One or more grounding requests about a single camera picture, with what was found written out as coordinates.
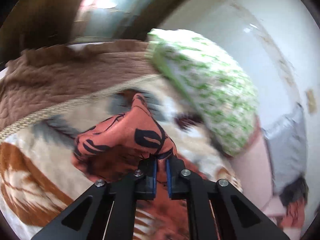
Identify green white checkered pillow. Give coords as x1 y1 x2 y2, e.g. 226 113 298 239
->
147 29 258 157

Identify grey pillow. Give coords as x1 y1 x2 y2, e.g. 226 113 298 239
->
263 103 308 194

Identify pink sofa cushion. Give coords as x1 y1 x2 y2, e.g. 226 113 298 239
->
262 196 286 218

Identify beige wall light switches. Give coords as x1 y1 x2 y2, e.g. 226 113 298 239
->
305 89 317 114

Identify rust red cloth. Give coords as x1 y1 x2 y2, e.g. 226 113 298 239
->
278 198 306 229

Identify stained glass window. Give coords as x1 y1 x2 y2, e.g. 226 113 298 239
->
70 0 153 43

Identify orange floral blouse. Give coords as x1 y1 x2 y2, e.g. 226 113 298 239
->
70 93 218 240

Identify black furry item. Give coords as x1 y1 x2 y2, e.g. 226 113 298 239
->
279 176 309 206

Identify pink bolster cushion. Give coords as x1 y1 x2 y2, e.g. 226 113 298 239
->
229 117 272 209

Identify leaf-pattern fleece blanket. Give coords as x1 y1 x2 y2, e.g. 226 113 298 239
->
1 42 241 239

